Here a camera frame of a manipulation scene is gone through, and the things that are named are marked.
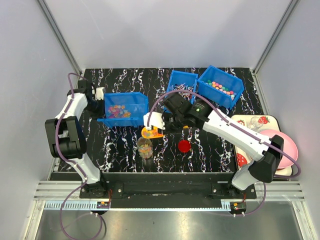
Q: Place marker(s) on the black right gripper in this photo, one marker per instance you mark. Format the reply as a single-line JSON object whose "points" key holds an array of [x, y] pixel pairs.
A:
{"points": [[165, 116]]}

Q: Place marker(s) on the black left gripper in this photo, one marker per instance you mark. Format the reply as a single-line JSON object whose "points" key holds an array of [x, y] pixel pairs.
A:
{"points": [[101, 114]]}

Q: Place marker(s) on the blue bin with star candies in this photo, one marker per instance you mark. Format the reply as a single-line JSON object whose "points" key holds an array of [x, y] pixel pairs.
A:
{"points": [[125, 109]]}

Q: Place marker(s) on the yellow plastic scoop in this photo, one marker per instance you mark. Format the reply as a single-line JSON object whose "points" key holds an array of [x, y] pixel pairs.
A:
{"points": [[159, 133]]}

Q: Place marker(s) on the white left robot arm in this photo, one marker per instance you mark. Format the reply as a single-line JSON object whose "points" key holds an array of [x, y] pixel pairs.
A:
{"points": [[67, 141]]}

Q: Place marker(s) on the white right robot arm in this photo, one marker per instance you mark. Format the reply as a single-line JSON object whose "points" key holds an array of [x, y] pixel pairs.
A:
{"points": [[212, 120]]}

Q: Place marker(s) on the blue bin with flower candies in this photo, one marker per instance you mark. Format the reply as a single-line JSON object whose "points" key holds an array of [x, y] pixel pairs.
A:
{"points": [[220, 87]]}

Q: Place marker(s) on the blue bin with lollipops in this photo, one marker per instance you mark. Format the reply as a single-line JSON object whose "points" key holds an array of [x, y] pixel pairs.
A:
{"points": [[180, 80]]}

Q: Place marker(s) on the red jar lid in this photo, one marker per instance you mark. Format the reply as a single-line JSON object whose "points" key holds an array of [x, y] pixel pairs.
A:
{"points": [[184, 146]]}

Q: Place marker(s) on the clear plastic jar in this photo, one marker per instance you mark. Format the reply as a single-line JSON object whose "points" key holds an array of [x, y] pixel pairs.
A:
{"points": [[145, 148]]}

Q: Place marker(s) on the clear glass cup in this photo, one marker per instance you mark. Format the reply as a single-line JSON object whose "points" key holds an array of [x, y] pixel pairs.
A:
{"points": [[254, 124]]}

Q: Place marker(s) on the strawberry print tray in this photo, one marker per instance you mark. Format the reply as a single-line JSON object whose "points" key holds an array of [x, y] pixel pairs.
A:
{"points": [[259, 145]]}

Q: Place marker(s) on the pink plate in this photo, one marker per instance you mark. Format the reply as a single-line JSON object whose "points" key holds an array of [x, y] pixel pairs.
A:
{"points": [[289, 147]]}

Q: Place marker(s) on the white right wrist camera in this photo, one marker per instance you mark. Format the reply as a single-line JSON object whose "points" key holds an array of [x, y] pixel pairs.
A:
{"points": [[153, 119]]}

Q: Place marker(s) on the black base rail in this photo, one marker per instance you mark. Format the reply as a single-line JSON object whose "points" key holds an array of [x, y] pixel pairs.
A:
{"points": [[166, 191]]}

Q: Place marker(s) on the aluminium corner post left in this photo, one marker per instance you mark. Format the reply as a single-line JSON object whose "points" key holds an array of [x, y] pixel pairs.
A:
{"points": [[58, 34]]}

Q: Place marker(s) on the aluminium corner post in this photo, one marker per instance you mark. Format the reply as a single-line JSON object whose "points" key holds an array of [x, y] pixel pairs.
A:
{"points": [[276, 34], [58, 34]]}

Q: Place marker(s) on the aluminium corner post right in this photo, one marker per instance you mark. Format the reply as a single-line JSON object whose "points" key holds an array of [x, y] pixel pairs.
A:
{"points": [[276, 34]]}

